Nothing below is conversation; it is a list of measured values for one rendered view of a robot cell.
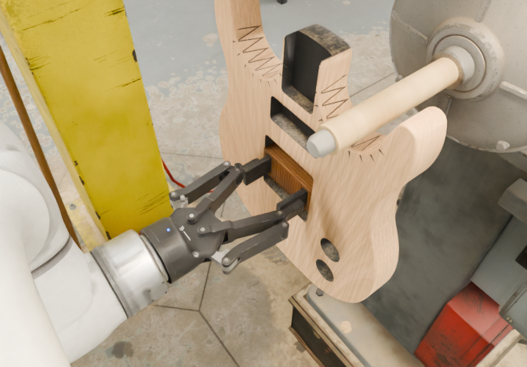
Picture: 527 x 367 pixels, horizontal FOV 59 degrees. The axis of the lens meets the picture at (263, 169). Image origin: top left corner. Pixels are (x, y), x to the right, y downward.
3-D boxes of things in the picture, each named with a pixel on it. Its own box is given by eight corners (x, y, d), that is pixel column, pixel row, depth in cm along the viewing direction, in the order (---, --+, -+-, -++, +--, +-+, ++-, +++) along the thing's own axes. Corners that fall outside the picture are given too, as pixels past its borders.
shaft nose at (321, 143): (334, 156, 45) (318, 143, 46) (336, 137, 43) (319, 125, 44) (319, 165, 44) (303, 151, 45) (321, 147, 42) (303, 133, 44)
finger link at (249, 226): (196, 225, 57) (198, 234, 56) (282, 205, 59) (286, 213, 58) (198, 242, 60) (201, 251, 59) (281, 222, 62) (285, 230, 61)
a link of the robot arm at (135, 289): (135, 330, 55) (179, 302, 57) (118, 296, 48) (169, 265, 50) (102, 274, 59) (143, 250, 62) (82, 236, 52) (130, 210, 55)
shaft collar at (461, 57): (468, 90, 53) (435, 72, 56) (481, 56, 50) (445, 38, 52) (457, 97, 52) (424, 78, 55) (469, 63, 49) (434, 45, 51)
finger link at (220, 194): (196, 239, 60) (187, 234, 60) (244, 183, 66) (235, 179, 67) (194, 222, 57) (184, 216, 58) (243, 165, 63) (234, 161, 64)
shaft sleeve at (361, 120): (453, 89, 52) (430, 76, 54) (462, 65, 50) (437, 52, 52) (337, 161, 45) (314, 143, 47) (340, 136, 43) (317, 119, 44)
